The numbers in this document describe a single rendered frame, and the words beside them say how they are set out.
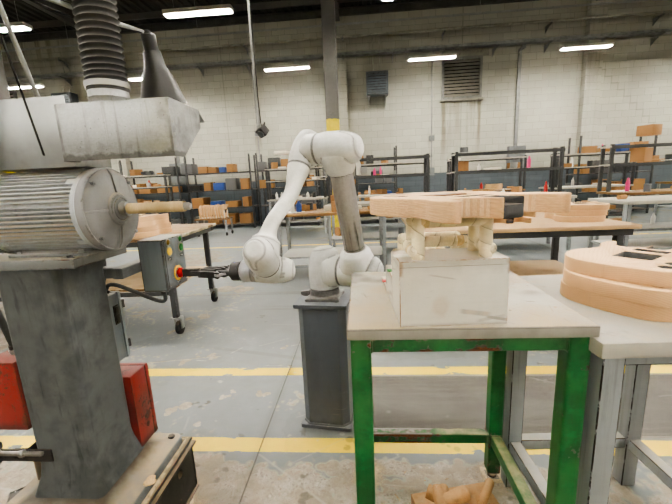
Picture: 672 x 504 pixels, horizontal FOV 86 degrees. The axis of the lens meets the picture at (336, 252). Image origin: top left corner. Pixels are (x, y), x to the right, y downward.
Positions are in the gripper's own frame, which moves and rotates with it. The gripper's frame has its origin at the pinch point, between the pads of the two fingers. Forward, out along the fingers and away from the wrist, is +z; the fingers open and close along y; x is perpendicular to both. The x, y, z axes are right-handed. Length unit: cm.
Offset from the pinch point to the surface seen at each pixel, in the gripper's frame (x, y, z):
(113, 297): -6.0, -11.1, 25.9
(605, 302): -4, -32, -137
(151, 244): 13.2, -7.9, 9.9
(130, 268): 5.6, -13.4, 15.8
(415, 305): 2, -48, -81
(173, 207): 27.7, -28.6, -11.3
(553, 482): -51, -46, -119
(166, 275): 1.1, -7.7, 6.1
